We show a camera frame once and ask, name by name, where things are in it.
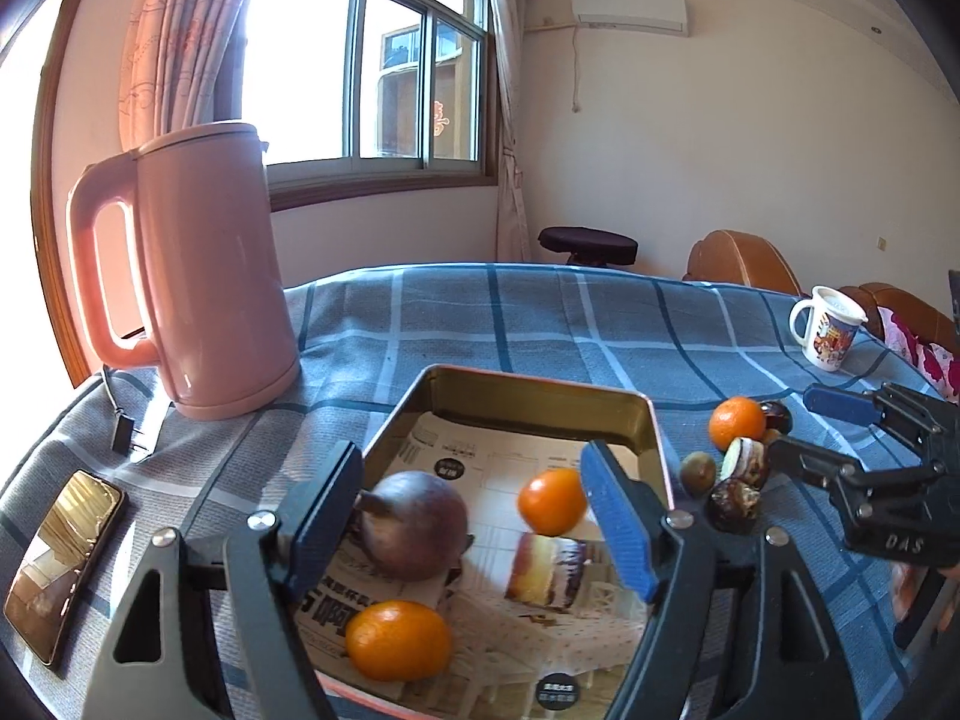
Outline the rectangular metal tin box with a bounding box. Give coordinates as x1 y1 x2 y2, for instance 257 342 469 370
296 364 676 720

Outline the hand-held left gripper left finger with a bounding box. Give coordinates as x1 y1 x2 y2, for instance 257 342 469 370
81 439 366 720

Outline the smartphone with glossy screen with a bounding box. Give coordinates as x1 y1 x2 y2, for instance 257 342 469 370
2 469 128 668

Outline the orange mandarin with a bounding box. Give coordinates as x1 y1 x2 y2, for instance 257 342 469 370
517 468 588 537
345 600 452 683
709 396 767 452

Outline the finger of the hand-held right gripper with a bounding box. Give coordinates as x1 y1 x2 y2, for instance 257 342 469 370
769 437 946 520
804 382 960 467

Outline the white wall air conditioner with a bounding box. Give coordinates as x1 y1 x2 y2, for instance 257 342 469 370
571 0 689 37

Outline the small brown round fruit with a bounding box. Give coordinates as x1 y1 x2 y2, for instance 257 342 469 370
679 451 717 496

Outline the white printed mug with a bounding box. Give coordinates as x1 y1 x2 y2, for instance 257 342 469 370
789 285 869 374

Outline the pink electric kettle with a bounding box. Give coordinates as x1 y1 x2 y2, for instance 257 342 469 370
66 121 302 422

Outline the pink floral cushion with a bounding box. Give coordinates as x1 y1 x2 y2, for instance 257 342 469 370
911 341 960 400

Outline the brown leather armchair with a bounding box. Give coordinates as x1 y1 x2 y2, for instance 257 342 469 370
682 230 802 293

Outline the black power cord with plug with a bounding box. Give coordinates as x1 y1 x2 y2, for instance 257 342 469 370
101 366 151 462

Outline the sliding glass window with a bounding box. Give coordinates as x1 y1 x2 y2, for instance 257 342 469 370
240 0 500 211

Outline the pale tied curtain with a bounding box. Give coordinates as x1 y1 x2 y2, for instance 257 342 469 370
484 0 552 263

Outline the dark round stool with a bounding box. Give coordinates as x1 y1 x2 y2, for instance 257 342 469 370
538 226 640 271

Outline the pink curtain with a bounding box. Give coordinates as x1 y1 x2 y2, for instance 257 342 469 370
116 0 267 155

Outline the printed paper leaflet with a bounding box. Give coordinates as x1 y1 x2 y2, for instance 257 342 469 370
296 411 661 720

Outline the brown leather sofa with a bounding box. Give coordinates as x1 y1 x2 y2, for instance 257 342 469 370
836 283 960 357

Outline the blue plaid tablecloth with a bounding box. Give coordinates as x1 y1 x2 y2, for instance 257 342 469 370
0 262 960 720

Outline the dark brown cracked fruit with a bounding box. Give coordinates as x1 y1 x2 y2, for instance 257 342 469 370
709 481 762 535

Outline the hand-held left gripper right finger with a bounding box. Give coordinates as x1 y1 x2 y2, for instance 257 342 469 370
579 439 861 720

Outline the person's right hand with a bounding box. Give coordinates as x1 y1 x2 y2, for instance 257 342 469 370
895 565 929 621

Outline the purple passion fruit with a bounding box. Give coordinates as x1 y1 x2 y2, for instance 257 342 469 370
352 471 472 582

